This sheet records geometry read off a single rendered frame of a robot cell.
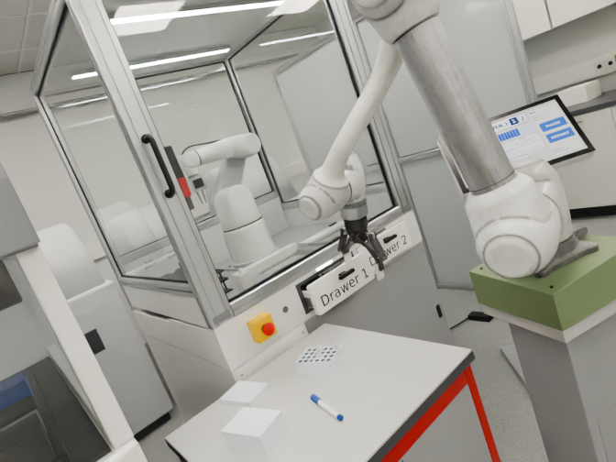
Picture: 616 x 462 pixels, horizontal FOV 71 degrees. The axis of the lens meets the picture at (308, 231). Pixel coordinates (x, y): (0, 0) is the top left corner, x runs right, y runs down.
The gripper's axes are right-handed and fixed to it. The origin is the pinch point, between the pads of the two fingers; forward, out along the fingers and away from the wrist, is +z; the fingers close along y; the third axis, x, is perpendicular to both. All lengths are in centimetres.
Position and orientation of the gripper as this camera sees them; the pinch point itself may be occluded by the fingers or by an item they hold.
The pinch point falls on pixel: (365, 271)
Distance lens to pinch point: 148.7
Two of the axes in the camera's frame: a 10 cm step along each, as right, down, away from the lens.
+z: 2.1, 9.1, 3.5
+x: -7.3, 3.8, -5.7
